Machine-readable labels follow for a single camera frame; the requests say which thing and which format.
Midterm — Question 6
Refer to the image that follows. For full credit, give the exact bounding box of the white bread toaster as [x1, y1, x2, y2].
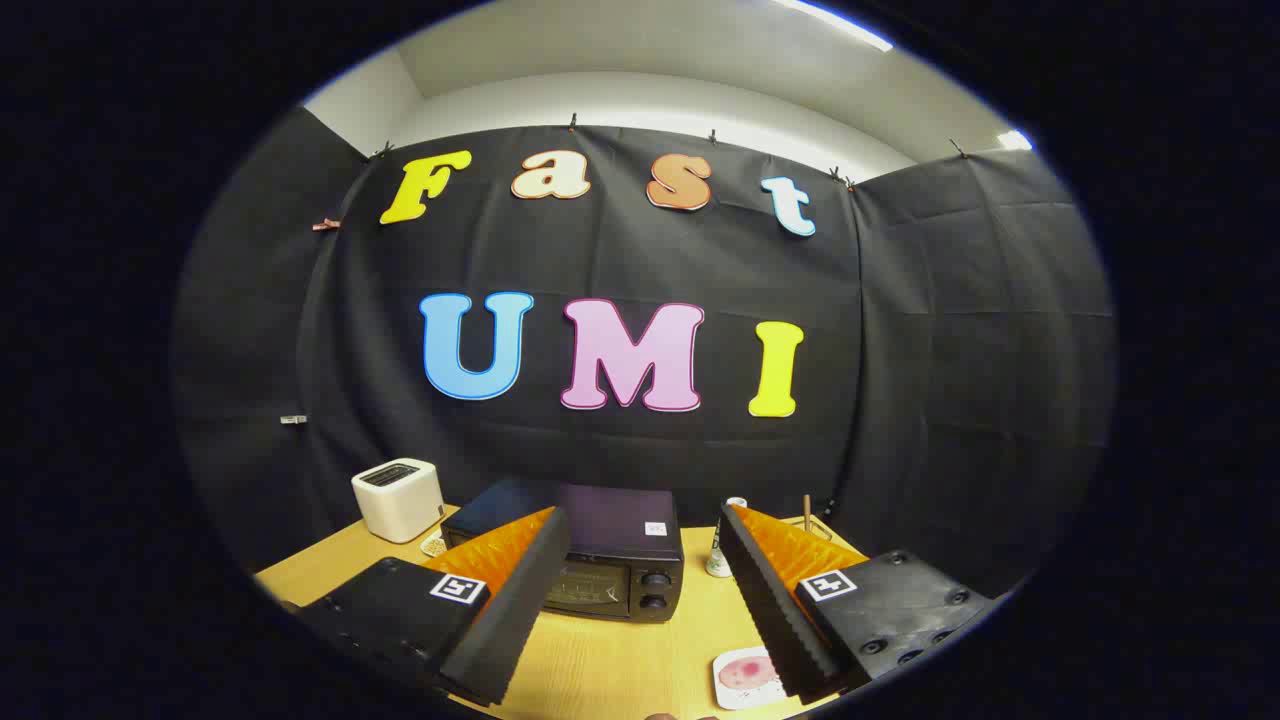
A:
[351, 458, 445, 544]

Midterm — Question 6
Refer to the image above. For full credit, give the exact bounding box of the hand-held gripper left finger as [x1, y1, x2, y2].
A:
[295, 505, 573, 709]

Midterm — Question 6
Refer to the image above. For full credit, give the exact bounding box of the black backdrop cloth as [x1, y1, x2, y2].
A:
[170, 105, 1116, 601]

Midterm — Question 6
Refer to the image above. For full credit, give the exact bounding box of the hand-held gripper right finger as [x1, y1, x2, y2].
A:
[718, 503, 1001, 706]

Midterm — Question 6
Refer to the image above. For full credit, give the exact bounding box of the white square plate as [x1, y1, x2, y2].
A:
[712, 646, 791, 712]

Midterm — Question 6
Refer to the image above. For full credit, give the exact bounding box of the black toaster oven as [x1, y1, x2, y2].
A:
[440, 478, 686, 624]

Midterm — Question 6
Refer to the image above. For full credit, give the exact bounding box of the white bottle green label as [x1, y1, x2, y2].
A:
[706, 497, 748, 579]

